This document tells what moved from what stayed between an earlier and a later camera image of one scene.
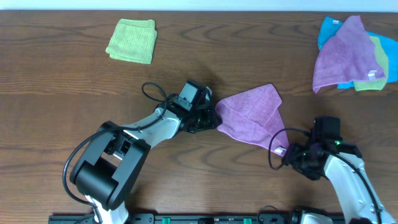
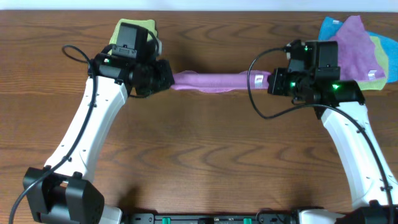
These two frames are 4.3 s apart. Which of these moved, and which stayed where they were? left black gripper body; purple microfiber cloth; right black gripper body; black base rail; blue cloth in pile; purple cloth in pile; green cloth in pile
Moved: left black gripper body; purple microfiber cloth; right black gripper body
Stayed: green cloth in pile; blue cloth in pile; purple cloth in pile; black base rail
